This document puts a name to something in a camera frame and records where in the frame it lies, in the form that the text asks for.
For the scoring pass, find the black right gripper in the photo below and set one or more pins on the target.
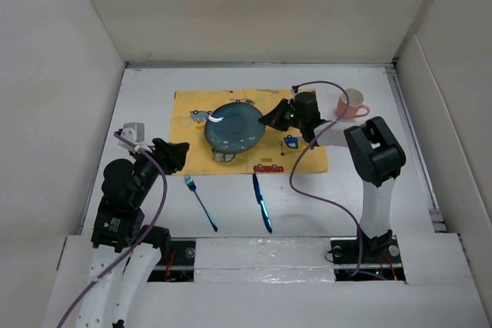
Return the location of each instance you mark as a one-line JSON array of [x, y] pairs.
[[274, 116]]

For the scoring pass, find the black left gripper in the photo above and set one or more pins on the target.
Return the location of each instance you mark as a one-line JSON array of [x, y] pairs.
[[171, 155]]

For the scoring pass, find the pink ceramic mug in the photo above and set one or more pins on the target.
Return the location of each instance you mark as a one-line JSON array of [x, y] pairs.
[[351, 105]]

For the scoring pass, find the dark teal ceramic plate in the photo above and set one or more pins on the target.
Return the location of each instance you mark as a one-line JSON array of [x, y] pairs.
[[234, 128]]

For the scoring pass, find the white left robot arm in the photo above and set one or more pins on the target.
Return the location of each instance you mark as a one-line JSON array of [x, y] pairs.
[[125, 249]]

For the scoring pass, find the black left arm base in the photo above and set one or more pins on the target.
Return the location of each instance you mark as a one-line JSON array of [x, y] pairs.
[[177, 266]]

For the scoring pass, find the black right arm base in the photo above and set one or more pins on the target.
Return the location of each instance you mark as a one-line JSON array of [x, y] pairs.
[[356, 259]]

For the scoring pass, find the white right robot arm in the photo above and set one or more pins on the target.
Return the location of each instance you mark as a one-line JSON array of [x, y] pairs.
[[376, 154]]

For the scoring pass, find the blue metal fork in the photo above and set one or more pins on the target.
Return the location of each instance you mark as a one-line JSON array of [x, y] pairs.
[[193, 188]]

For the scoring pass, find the blue metal knife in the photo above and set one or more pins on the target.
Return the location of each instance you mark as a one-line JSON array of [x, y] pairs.
[[262, 204]]

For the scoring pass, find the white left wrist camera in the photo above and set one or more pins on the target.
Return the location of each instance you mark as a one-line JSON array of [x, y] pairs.
[[132, 137]]

